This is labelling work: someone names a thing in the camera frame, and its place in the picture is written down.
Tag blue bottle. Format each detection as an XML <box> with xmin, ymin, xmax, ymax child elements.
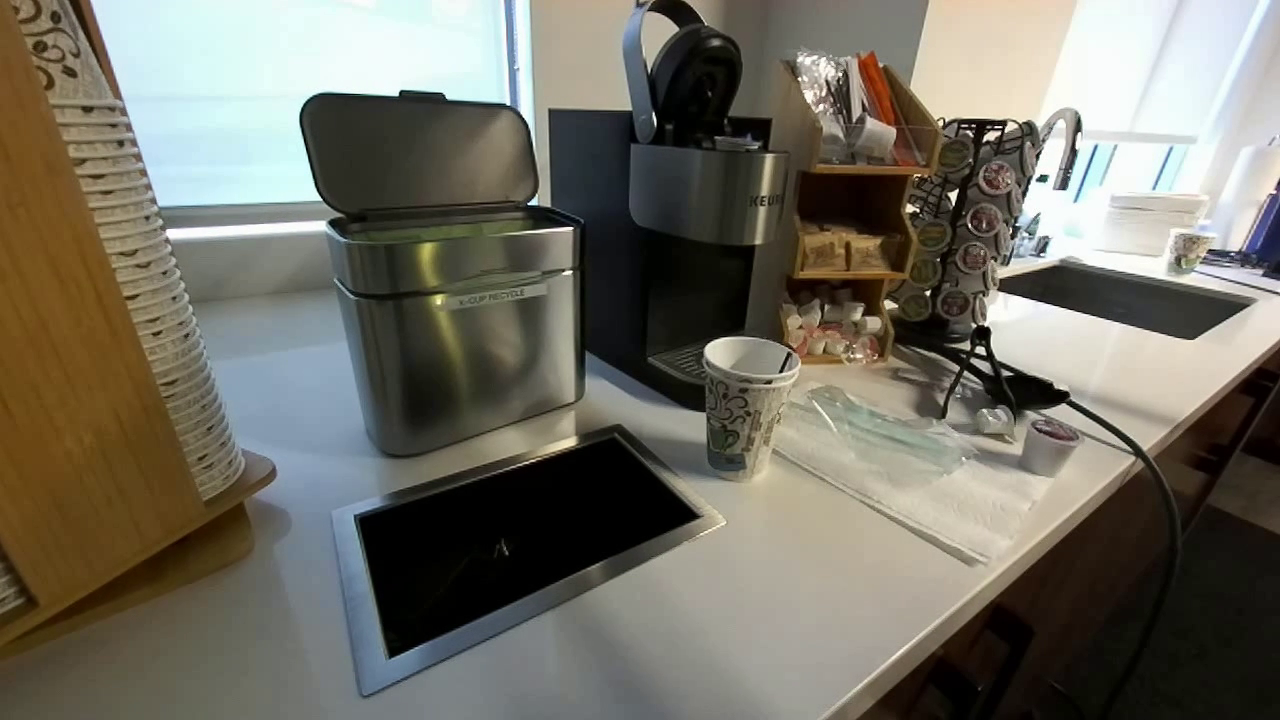
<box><xmin>1242</xmin><ymin>176</ymin><xmax>1280</xmax><ymax>281</ymax></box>

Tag brown packets in organizer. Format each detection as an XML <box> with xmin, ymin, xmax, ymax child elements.
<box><xmin>790</xmin><ymin>225</ymin><xmax>891</xmax><ymax>281</ymax></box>

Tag dark counter sink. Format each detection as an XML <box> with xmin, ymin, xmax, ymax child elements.
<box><xmin>994</xmin><ymin>251</ymin><xmax>1261</xmax><ymax>346</ymax></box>

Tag steel framed counter trash chute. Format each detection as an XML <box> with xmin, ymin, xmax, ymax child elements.
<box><xmin>328</xmin><ymin>422</ymin><xmax>727</xmax><ymax>706</ymax></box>

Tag dark curved faucet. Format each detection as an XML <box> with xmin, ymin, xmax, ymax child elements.
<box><xmin>1027</xmin><ymin>106</ymin><xmax>1089</xmax><ymax>200</ymax></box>

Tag stack of patterned paper cups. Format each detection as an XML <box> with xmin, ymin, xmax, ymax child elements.
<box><xmin>9</xmin><ymin>0</ymin><xmax>252</xmax><ymax>508</ymax></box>

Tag coffee pod in carousel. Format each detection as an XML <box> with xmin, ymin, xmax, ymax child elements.
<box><xmin>932</xmin><ymin>134</ymin><xmax>979</xmax><ymax>176</ymax></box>
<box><xmin>891</xmin><ymin>281</ymin><xmax>944</xmax><ymax>323</ymax></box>
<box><xmin>899</xmin><ymin>214</ymin><xmax>944</xmax><ymax>258</ymax></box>
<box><xmin>935</xmin><ymin>285</ymin><xmax>979</xmax><ymax>328</ymax></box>
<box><xmin>935</xmin><ymin>236</ymin><xmax>979</xmax><ymax>281</ymax></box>
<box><xmin>970</xmin><ymin>196</ymin><xmax>1021</xmax><ymax>246</ymax></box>

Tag bright window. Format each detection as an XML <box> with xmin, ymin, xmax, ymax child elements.
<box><xmin>89</xmin><ymin>0</ymin><xmax>533</xmax><ymax>225</ymax></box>

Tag orange packet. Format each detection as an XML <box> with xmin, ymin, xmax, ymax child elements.
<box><xmin>857</xmin><ymin>48</ymin><xmax>911</xmax><ymax>135</ymax></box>

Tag small patterned cup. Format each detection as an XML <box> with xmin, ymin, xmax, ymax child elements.
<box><xmin>1165</xmin><ymin>225</ymin><xmax>1221</xmax><ymax>281</ymax></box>

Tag clear zip bag teal strip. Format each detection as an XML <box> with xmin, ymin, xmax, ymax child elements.
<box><xmin>767</xmin><ymin>379</ymin><xmax>1067</xmax><ymax>568</ymax></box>

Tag stainless steel lidded bin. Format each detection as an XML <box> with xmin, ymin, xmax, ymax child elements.
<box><xmin>294</xmin><ymin>84</ymin><xmax>588</xmax><ymax>463</ymax></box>

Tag plastic wrapped utensil packets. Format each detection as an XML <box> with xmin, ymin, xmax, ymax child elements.
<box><xmin>790</xmin><ymin>54</ymin><xmax>873</xmax><ymax>170</ymax></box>

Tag single coffee pod dark lid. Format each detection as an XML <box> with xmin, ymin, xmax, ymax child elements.
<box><xmin>1014</xmin><ymin>414</ymin><xmax>1083</xmax><ymax>480</ymax></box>

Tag wooden condiment organizer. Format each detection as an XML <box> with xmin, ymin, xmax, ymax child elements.
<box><xmin>772</xmin><ymin>54</ymin><xmax>944</xmax><ymax>373</ymax></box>

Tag long thin cable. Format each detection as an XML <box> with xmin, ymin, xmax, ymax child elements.
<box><xmin>1046</xmin><ymin>387</ymin><xmax>1187</xmax><ymax>720</ymax></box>

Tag stack of white plates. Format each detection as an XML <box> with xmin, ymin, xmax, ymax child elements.
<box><xmin>1094</xmin><ymin>187</ymin><xmax>1212</xmax><ymax>261</ymax></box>

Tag black silver pod coffeemaker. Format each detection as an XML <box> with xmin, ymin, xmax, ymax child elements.
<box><xmin>543</xmin><ymin>0</ymin><xmax>794</xmax><ymax>416</ymax></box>

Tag white bottle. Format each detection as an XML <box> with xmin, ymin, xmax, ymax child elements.
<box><xmin>1208</xmin><ymin>134</ymin><xmax>1280</xmax><ymax>251</ymax></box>

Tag wooden cup dispenser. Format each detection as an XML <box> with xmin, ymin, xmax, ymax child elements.
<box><xmin>0</xmin><ymin>0</ymin><xmax>278</xmax><ymax>656</ymax></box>

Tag patterned paper cup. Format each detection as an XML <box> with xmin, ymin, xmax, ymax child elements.
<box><xmin>695</xmin><ymin>334</ymin><xmax>803</xmax><ymax>486</ymax></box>

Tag pile of small sugar packets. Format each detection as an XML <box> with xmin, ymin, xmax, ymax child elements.
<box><xmin>778</xmin><ymin>294</ymin><xmax>891</xmax><ymax>367</ymax></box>

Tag black wire pod carousel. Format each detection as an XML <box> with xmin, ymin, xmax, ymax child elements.
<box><xmin>887</xmin><ymin>113</ymin><xmax>1046</xmax><ymax>355</ymax></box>

